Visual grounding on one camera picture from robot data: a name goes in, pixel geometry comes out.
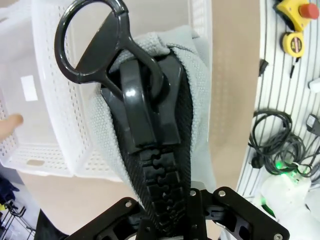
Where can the black power adapter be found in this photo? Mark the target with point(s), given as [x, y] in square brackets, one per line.
[313, 125]

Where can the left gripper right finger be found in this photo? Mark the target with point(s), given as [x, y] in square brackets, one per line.
[237, 207]

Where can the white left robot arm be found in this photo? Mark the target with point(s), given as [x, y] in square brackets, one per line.
[287, 212]

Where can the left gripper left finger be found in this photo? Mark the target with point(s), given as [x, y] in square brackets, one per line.
[117, 212]

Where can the white grooved mounting bench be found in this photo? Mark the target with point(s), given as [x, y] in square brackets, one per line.
[275, 87]

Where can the yellow emergency stop button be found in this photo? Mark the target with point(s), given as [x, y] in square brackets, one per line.
[292, 15]

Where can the yellow tape measure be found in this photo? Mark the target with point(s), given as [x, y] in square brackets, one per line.
[293, 43]

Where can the white perforated plastic basket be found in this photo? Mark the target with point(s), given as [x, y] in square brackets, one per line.
[82, 130]
[15, 75]

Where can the white rectangular sticker label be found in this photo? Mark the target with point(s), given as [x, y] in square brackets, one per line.
[28, 88]

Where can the small black clip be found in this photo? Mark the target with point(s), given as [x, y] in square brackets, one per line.
[263, 67]

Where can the grey pouch with black zipper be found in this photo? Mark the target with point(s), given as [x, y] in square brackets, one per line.
[162, 112]

